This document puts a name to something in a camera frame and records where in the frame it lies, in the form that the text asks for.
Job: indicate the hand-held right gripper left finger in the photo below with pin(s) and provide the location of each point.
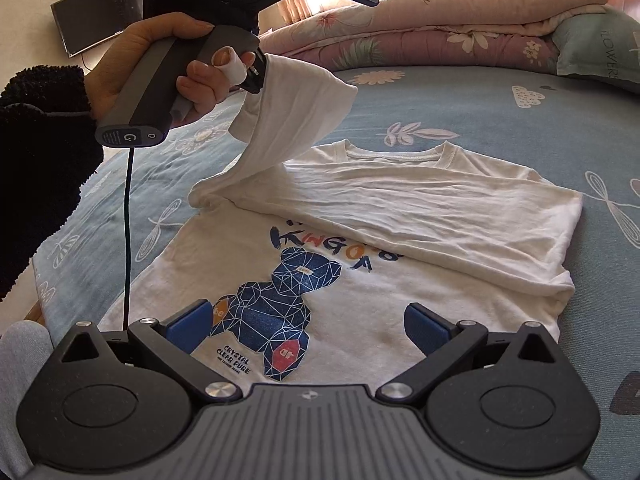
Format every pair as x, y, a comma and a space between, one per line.
187, 329

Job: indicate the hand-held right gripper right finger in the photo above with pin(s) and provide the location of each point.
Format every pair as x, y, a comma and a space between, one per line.
425, 329

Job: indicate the white garment sleeve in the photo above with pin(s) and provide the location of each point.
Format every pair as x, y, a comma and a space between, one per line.
425, 210

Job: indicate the person's black-sleeved left forearm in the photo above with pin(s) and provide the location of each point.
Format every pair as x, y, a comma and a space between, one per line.
40, 160

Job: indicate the person's left hand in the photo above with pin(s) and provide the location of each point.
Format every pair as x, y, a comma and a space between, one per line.
130, 55

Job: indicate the pink floral curtain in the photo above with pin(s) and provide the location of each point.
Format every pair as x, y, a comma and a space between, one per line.
292, 10

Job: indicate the pink floral folded quilt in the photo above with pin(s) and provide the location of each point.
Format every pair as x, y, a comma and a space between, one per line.
425, 25

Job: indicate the black flat screen television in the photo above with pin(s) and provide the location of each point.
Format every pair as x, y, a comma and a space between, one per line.
100, 15

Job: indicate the blue floral bed sheet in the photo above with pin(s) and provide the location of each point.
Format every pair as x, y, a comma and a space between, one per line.
475, 110

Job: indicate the person's grey-clad leg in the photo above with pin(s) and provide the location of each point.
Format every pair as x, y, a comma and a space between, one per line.
22, 375

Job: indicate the teal printed pillow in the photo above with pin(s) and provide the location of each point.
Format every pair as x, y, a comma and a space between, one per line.
595, 50

